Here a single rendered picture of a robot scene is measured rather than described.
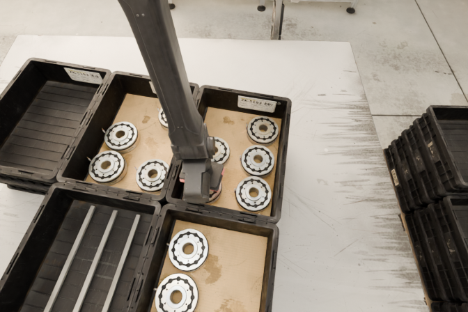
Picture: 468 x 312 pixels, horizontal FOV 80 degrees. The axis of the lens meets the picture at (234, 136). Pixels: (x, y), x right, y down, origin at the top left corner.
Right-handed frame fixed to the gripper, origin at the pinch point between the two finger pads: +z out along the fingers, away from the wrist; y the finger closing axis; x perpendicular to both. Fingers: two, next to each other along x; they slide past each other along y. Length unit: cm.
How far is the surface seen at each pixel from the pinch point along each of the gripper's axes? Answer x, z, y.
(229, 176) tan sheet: 5.0, 4.2, 6.2
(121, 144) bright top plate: 5.0, 1.2, -28.7
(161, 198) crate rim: -9.1, -6.3, -8.1
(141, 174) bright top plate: -2.5, 0.8, -18.5
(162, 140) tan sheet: 11.2, 4.6, -18.4
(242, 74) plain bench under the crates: 57, 20, -3
